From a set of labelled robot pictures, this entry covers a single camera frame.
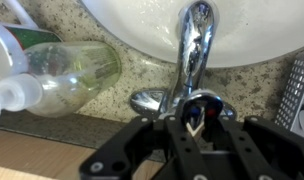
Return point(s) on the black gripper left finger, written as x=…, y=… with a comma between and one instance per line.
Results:
x=121, y=156

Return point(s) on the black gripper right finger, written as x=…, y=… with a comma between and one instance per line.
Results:
x=266, y=150

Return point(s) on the chrome sink faucet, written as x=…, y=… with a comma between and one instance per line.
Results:
x=186, y=97

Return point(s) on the dark mesh tray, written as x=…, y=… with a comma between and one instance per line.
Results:
x=293, y=96

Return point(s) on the clear soap dispenser bottle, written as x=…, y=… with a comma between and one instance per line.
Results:
x=61, y=77

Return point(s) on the white oval sink basin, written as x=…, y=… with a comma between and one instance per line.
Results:
x=233, y=32

